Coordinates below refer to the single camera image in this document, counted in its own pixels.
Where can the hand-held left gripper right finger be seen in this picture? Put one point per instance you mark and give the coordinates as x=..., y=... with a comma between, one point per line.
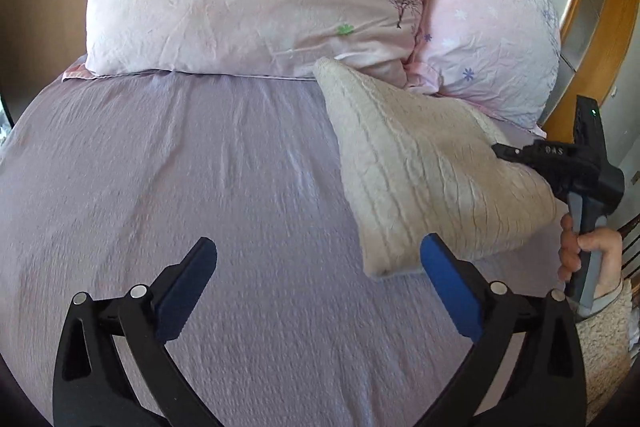
x=447, y=279

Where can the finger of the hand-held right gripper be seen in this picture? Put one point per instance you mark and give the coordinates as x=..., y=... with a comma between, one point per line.
x=509, y=153

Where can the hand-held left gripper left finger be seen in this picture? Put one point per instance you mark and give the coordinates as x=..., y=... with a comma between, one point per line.
x=187, y=277

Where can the beige textured cushion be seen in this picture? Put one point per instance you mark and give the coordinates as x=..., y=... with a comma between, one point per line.
x=425, y=167

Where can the person's right forearm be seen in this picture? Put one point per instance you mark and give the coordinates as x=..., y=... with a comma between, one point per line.
x=607, y=342

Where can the person's right hand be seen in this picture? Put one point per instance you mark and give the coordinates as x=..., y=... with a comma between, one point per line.
x=592, y=257

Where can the lilac bed sheet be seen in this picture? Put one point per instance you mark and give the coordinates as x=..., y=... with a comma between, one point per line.
x=235, y=232

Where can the wooden headboard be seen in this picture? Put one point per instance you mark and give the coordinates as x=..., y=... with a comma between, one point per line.
x=582, y=2

